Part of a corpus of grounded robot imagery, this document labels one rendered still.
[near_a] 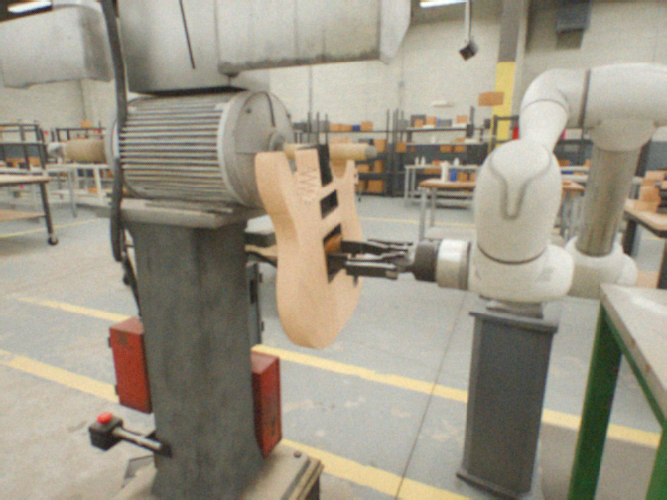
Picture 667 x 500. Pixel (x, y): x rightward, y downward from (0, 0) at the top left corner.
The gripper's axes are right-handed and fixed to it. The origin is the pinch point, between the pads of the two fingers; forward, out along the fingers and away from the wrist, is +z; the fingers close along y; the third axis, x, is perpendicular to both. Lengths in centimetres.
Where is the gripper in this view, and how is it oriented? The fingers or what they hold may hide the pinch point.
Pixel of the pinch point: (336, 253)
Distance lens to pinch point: 83.5
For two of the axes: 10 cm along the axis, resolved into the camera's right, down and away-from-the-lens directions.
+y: 4.0, -3.8, 8.4
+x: -0.8, -9.2, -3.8
